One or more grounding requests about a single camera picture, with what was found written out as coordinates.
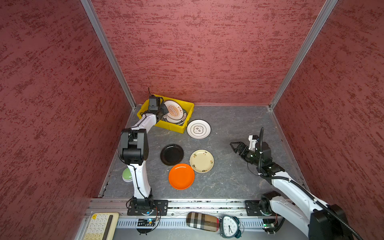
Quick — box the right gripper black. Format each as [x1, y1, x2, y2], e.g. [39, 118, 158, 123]
[229, 142, 262, 167]

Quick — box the orange sunburst plate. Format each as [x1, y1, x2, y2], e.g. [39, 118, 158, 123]
[163, 100, 184, 124]

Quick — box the green rim HAO SHI plate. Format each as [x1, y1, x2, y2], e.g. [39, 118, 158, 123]
[163, 109, 188, 126]

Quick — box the cream yellow plate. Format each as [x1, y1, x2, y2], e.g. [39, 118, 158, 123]
[189, 150, 215, 173]

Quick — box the white flower motif plate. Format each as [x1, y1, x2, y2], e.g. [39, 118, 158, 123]
[187, 120, 212, 140]

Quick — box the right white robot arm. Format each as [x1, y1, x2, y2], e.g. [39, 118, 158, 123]
[230, 142, 362, 240]

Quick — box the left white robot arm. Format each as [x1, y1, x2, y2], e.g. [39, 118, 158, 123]
[118, 104, 169, 214]

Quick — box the yellow plastic bin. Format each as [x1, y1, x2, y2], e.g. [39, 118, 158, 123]
[132, 95, 195, 134]

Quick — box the black plate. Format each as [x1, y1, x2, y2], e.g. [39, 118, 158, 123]
[160, 144, 184, 166]

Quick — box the green push button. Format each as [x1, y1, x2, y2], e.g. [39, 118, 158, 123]
[122, 168, 133, 183]

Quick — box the teal alarm clock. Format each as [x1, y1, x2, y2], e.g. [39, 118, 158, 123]
[219, 215, 242, 239]

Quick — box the right circuit board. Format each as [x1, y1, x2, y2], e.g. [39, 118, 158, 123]
[262, 219, 279, 229]

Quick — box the circuit board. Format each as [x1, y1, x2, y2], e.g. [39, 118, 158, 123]
[137, 219, 157, 228]
[262, 219, 279, 229]

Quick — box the plaid glasses case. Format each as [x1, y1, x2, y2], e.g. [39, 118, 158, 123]
[186, 212, 220, 232]

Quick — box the left circuit board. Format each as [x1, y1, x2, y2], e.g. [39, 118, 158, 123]
[137, 219, 157, 228]

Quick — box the cream calculator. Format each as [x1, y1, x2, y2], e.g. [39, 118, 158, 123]
[82, 213, 120, 240]

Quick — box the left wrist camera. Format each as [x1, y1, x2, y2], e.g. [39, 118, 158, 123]
[148, 95, 161, 112]

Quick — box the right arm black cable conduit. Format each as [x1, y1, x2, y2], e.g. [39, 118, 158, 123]
[257, 127, 365, 240]

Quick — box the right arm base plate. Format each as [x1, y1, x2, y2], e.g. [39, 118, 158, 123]
[245, 200, 272, 217]

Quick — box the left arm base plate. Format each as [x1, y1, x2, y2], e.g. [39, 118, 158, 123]
[127, 198, 169, 216]

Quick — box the aluminium corner post left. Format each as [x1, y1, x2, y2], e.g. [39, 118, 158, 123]
[81, 0, 137, 110]

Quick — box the aluminium corner post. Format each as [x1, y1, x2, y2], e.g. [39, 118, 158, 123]
[81, 0, 137, 110]
[269, 0, 338, 112]

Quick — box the aluminium corner post right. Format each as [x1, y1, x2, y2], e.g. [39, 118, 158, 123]
[269, 0, 338, 112]

